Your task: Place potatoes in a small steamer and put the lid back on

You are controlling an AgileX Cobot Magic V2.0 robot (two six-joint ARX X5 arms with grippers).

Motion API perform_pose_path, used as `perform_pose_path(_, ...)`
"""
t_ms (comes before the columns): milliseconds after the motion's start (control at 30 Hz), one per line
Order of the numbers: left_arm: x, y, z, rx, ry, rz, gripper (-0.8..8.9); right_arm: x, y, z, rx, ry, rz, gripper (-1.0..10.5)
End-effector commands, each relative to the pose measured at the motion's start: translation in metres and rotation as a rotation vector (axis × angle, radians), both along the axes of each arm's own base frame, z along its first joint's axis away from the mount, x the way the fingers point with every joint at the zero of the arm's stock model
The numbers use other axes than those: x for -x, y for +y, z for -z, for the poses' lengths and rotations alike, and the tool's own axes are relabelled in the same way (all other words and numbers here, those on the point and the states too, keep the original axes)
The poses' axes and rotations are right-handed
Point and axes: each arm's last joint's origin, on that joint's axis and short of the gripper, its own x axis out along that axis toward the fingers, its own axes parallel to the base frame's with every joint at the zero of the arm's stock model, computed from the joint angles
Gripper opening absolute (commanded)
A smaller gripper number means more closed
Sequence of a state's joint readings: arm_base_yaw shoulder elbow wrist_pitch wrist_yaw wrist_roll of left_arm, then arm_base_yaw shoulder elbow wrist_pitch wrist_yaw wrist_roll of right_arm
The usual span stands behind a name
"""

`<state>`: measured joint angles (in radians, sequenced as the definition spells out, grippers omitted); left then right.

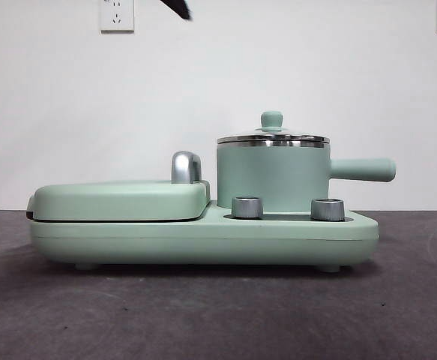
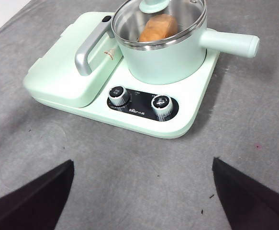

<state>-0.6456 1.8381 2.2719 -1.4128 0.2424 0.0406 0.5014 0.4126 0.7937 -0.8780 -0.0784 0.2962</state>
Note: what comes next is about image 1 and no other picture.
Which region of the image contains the glass lid with green knob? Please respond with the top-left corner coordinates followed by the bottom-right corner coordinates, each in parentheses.
top-left (217, 110), bottom-right (330, 145)

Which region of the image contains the mint green grill cover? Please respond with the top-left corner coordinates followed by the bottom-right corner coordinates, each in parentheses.
top-left (26, 179), bottom-right (212, 224)

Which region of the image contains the chrome control knob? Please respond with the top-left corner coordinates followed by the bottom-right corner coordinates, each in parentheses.
top-left (310, 197), bottom-right (345, 222)
top-left (231, 195), bottom-right (264, 219)

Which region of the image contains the mint green breakfast machine base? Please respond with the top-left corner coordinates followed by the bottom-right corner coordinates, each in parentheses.
top-left (28, 199), bottom-right (379, 272)

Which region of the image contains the white wall socket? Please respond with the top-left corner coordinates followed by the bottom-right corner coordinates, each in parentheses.
top-left (99, 0), bottom-right (135, 34)

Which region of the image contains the chrome grill cover handle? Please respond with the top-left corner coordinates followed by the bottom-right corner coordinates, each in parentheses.
top-left (170, 150), bottom-right (204, 185)

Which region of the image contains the mint green handled steamer pot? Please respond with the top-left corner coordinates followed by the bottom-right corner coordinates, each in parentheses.
top-left (216, 139), bottom-right (397, 210)

